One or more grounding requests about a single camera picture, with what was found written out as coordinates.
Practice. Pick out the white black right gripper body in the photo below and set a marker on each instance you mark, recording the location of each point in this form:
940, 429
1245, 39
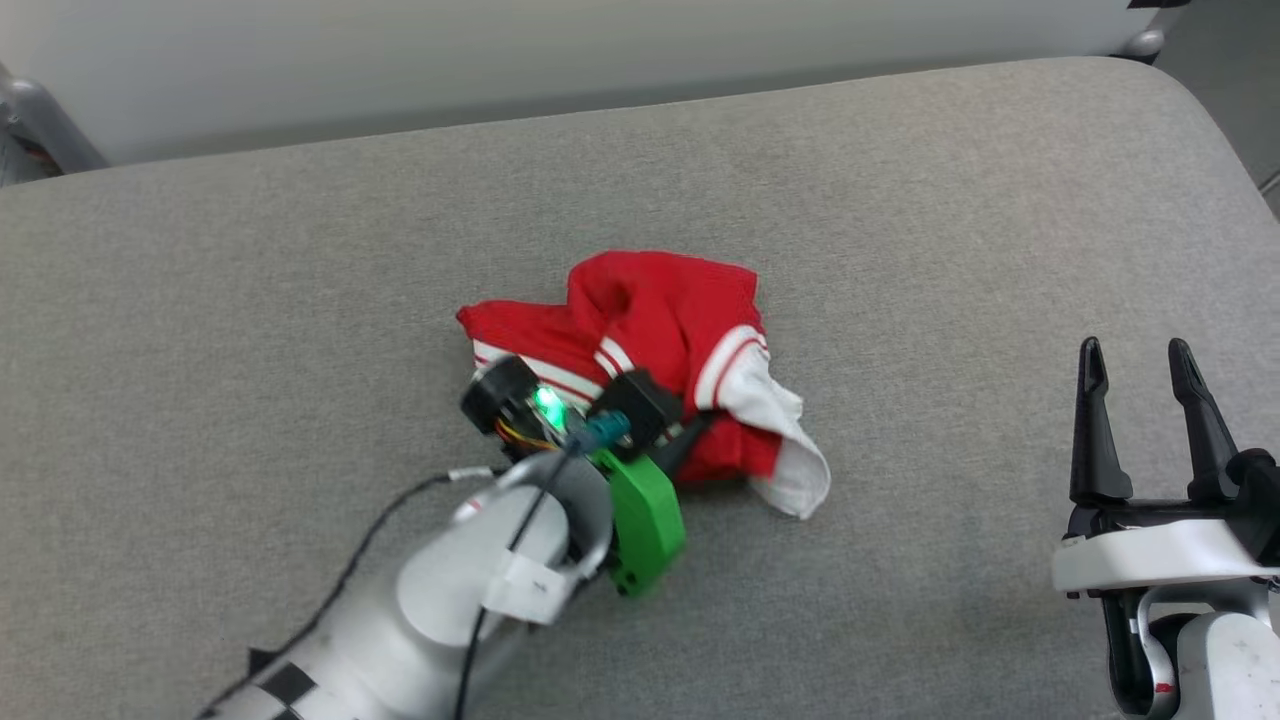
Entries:
1160, 555

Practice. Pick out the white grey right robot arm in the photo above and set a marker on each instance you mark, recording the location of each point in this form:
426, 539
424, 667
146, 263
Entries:
1230, 670

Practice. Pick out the white paper label tag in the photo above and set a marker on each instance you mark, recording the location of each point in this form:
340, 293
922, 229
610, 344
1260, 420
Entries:
525, 588

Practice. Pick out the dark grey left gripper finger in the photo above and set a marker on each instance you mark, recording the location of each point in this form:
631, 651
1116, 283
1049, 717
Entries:
682, 448

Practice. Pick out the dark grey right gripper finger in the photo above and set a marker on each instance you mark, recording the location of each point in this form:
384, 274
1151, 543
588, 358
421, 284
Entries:
1203, 430
1095, 440

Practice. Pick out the grey metal frame leg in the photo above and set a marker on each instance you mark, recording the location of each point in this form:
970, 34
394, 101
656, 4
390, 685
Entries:
45, 125

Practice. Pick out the red garment with white trim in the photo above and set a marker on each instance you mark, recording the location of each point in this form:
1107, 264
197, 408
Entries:
660, 310

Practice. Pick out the grey round furniture foot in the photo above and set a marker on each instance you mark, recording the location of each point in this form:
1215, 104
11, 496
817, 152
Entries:
1142, 43

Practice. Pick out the grey fabric sofa cushion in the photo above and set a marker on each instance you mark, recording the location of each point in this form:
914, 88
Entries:
300, 300

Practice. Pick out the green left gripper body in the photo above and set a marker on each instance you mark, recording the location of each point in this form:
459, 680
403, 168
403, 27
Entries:
645, 525

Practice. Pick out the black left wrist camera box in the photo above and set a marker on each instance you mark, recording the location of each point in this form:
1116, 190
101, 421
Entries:
635, 403

